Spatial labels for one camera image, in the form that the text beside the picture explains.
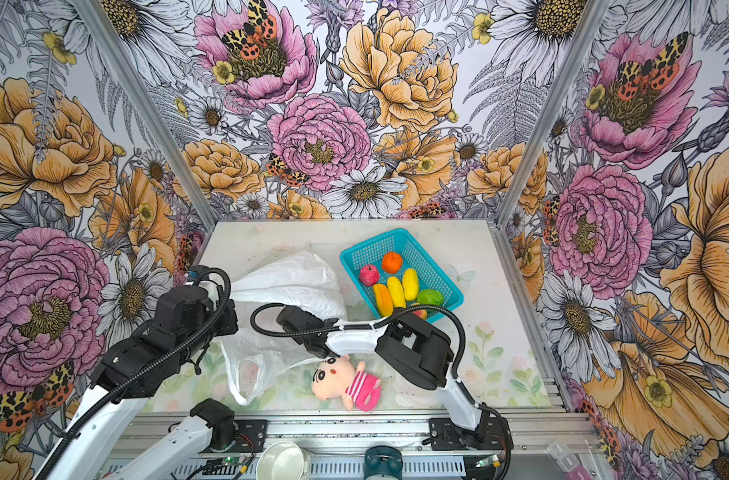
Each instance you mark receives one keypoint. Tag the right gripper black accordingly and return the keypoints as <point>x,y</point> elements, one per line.
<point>296,338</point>

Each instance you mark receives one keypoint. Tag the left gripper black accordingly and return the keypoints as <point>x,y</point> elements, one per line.
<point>228,322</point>

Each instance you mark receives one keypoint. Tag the white plastic bag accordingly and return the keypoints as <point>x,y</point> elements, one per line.
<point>276,305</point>

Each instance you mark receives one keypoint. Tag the pink toy fruit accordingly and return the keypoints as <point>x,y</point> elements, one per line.
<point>369,275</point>

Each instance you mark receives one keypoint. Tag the yellow banana toy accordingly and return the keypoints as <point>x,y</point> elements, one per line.
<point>383,300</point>

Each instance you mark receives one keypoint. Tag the small yellow lemon toy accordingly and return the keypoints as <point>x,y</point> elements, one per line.
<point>397,292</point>

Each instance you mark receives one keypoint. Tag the orange toy fruit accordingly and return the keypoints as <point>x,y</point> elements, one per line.
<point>392,262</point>

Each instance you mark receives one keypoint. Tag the yellow toy fruit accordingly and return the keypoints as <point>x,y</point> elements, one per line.
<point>411,284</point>

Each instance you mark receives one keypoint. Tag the yellow red peach toy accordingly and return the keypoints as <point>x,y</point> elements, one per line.
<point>421,313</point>

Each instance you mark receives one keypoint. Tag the green toy fruit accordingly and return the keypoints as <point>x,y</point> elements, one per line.
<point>430,297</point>

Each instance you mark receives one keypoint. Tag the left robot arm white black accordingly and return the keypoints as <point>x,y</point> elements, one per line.
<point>99,422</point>

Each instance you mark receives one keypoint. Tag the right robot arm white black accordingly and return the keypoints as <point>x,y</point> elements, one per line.
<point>419,351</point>

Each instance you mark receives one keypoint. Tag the pink plush doll toy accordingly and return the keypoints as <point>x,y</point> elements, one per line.
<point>338,378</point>

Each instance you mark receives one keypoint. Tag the teal plastic basket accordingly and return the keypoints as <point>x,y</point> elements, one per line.
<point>415,256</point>

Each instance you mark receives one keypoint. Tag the white round bowl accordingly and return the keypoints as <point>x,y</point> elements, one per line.
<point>284,460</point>

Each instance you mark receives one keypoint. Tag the dark green round object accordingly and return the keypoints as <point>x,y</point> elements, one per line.
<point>384,463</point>

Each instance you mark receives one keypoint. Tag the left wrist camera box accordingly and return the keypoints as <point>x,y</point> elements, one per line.
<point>197,273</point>

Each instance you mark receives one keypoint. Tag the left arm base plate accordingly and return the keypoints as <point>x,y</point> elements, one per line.
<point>237,436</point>

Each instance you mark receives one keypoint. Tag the aluminium frame rail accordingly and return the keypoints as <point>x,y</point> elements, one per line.
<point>152,448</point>

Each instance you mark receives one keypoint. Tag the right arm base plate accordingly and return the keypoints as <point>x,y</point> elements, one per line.
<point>491,435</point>

